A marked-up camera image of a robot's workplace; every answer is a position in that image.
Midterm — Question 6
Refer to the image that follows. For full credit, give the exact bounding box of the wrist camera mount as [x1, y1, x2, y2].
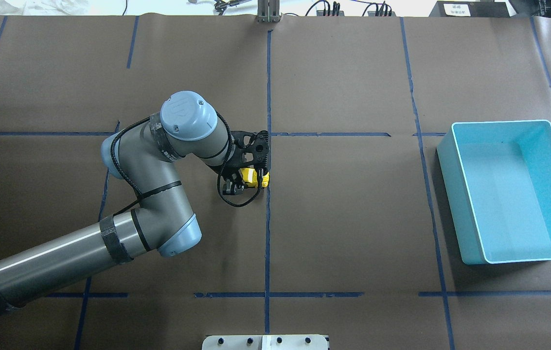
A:
[229, 130, 271, 174]

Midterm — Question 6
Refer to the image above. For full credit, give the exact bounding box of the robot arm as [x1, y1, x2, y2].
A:
[0, 90, 270, 316]

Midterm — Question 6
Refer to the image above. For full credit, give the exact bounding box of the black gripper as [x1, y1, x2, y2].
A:
[207, 146, 264, 193]

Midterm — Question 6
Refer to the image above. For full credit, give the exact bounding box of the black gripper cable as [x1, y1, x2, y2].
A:
[108, 113, 263, 216]

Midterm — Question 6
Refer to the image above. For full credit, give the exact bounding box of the black rectangular box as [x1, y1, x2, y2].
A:
[428, 0, 510, 18]

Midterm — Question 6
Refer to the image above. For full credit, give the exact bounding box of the yellow beetle toy car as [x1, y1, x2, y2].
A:
[241, 168, 269, 189]

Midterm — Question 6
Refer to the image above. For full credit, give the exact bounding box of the aluminium frame post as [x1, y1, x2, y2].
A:
[257, 0, 281, 23]

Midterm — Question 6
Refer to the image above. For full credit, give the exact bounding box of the light blue plastic bin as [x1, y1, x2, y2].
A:
[437, 120, 551, 264]

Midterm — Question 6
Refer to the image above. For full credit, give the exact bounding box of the white pedestal base plate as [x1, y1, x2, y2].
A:
[201, 334, 330, 350]

